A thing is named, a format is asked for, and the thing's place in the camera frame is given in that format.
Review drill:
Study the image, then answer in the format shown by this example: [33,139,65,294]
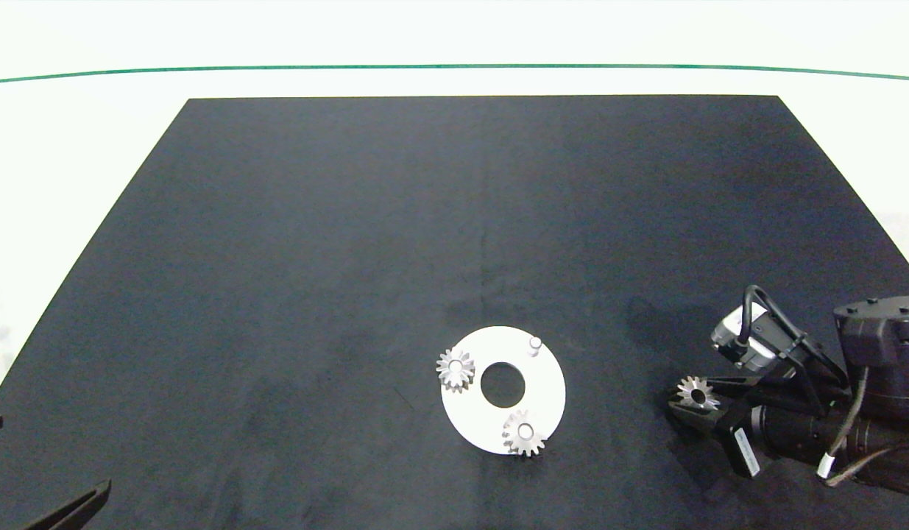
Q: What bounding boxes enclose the small steel planetary gear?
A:
[676,375,721,411]
[501,409,548,458]
[435,347,476,394]

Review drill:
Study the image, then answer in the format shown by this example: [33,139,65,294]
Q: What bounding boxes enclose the round white carrier plate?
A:
[439,326,567,455]

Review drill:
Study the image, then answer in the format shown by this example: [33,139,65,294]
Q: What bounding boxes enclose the black table mat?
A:
[0,94,909,530]

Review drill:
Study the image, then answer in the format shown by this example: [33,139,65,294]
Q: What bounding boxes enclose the green tape line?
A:
[0,63,909,86]

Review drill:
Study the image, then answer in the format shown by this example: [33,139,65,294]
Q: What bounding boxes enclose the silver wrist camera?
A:
[711,305,790,373]

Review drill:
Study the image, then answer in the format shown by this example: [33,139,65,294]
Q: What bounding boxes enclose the black cable with white tag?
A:
[817,366,904,488]

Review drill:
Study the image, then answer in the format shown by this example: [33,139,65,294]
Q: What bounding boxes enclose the black camera cable loop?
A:
[741,285,851,391]

